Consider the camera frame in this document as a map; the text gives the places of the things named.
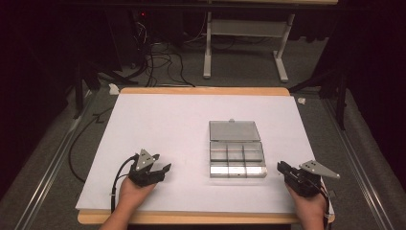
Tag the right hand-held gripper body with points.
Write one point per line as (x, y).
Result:
(304, 183)

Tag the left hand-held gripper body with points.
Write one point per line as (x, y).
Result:
(143, 174)

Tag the clear plastic compartment box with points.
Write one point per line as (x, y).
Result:
(236, 150)

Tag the person's right hand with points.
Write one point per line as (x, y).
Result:
(309, 207)

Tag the person's left hand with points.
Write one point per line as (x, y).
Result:
(132, 196)

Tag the white table sheet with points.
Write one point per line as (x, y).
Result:
(178, 127)

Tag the white paper scrap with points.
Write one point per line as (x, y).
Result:
(301, 101)
(113, 89)

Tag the wooden table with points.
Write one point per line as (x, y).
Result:
(204, 90)

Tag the black stand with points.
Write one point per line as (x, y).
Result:
(79, 86)
(341, 96)

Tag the dark computer tower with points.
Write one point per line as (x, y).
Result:
(127, 35)

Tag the metal floor rail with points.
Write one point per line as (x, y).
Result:
(54, 163)
(357, 166)

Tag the white metal desk frame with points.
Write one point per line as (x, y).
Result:
(245, 28)

